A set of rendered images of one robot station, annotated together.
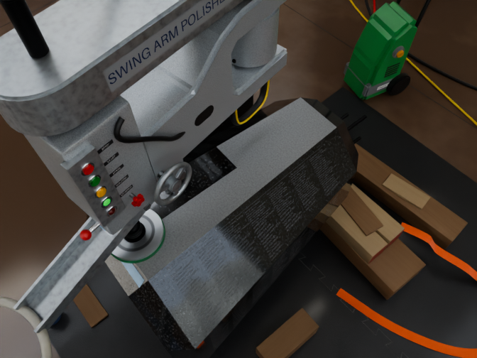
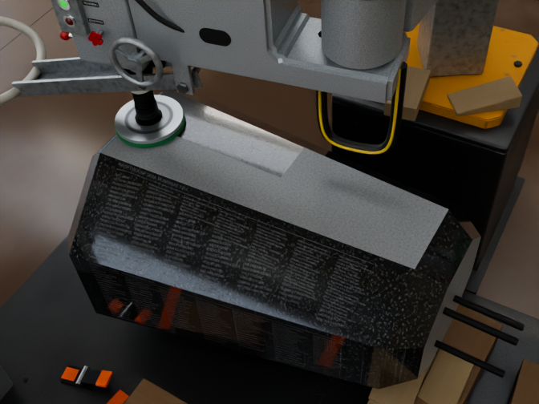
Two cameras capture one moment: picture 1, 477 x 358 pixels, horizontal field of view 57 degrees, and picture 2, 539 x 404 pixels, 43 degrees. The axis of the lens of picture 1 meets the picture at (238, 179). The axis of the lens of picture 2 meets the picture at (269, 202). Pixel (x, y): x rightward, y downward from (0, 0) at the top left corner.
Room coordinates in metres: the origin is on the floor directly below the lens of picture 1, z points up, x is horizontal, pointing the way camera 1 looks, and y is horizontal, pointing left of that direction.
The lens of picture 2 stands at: (0.53, -1.27, 2.26)
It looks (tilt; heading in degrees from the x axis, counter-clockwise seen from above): 49 degrees down; 72
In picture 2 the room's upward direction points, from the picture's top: 5 degrees counter-clockwise
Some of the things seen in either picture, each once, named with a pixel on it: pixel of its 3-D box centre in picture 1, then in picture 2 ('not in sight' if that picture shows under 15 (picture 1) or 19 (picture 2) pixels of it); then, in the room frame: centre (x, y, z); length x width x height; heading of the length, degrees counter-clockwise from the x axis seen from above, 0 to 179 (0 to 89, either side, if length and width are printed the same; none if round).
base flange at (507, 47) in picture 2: not in sight; (448, 62); (1.72, 0.31, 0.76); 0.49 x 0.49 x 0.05; 39
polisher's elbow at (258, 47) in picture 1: (248, 27); (362, 11); (1.18, -0.06, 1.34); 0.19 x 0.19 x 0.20
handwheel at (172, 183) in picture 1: (165, 177); (142, 54); (0.70, 0.22, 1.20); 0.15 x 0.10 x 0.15; 138
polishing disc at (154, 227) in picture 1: (134, 232); (149, 118); (0.70, 0.39, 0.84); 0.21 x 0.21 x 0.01
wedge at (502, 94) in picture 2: not in sight; (484, 95); (1.70, 0.07, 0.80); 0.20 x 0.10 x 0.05; 166
